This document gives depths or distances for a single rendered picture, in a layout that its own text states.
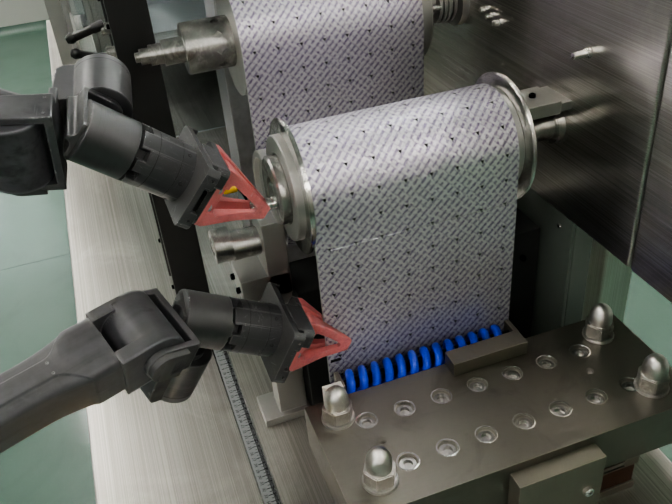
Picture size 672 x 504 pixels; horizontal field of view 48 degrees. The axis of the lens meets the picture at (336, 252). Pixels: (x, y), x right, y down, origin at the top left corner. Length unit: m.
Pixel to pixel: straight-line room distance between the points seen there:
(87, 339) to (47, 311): 2.23
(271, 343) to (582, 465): 0.34
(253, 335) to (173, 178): 0.19
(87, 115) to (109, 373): 0.23
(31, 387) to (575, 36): 0.64
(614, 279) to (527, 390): 0.41
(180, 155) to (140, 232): 0.76
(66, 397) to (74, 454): 1.66
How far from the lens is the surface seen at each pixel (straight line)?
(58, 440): 2.42
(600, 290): 1.24
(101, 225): 1.52
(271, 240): 0.84
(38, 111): 0.68
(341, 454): 0.80
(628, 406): 0.87
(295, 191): 0.74
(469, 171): 0.80
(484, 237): 0.86
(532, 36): 0.94
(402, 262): 0.82
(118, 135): 0.68
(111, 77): 0.74
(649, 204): 0.81
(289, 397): 1.00
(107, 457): 1.04
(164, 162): 0.70
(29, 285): 3.12
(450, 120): 0.80
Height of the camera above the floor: 1.64
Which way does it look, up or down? 34 degrees down
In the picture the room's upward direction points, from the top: 5 degrees counter-clockwise
